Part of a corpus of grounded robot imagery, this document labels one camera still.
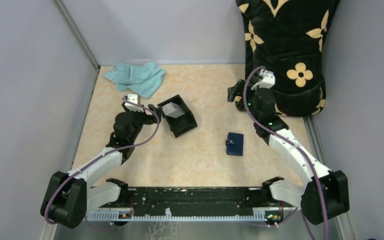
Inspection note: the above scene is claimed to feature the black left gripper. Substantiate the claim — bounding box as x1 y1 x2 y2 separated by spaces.
122 102 162 143

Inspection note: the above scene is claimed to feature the grey credit card stack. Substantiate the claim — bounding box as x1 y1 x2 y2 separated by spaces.
162 102 185 119

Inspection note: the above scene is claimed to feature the black plastic card box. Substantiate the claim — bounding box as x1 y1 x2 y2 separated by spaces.
157 94 198 138

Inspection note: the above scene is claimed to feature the blue leather card holder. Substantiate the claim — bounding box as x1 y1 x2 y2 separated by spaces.
225 132 244 156

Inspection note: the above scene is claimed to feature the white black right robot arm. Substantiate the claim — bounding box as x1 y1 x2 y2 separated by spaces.
227 79 350 225

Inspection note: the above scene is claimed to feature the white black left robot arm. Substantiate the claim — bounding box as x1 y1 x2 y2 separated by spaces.
40 100 161 229

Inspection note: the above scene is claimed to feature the light blue cloth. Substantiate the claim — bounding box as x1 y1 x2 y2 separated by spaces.
104 61 166 99

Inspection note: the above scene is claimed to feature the black floral cushion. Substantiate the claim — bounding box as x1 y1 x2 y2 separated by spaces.
236 0 339 117

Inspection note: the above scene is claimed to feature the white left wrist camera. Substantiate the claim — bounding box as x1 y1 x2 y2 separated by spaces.
126 93 141 105

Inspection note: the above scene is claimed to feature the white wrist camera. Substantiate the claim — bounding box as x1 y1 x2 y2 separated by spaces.
126 93 141 105
251 69 276 91

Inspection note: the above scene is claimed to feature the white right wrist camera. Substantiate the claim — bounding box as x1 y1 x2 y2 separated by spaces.
251 69 276 91

